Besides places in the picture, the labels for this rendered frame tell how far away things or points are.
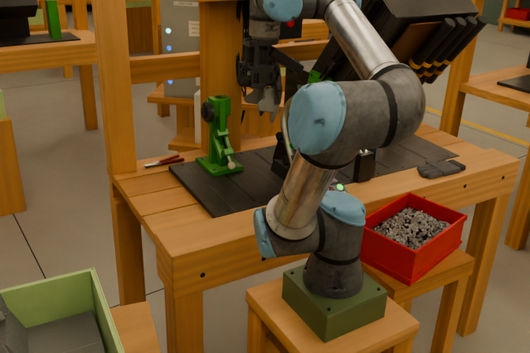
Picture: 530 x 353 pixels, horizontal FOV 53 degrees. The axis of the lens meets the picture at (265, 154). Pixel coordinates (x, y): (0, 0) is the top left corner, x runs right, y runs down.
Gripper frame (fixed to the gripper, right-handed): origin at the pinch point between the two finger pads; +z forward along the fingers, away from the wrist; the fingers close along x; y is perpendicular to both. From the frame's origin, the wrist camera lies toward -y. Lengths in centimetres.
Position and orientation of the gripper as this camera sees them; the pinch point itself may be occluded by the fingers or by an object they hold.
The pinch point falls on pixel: (268, 113)
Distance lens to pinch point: 136.9
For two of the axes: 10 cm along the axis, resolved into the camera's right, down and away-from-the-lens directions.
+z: -0.4, 9.1, 4.0
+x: 5.0, 3.7, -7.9
